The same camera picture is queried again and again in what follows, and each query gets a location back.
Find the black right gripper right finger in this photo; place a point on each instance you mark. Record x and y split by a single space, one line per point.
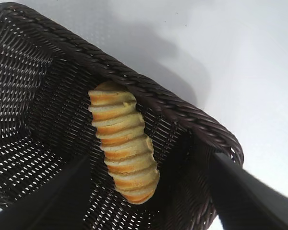
254 203

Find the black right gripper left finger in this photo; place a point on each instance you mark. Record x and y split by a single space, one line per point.
45 206

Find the long striped bread loaf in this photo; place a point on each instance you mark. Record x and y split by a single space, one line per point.
124 148

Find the dark brown woven basket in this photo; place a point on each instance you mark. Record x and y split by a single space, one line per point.
50 107

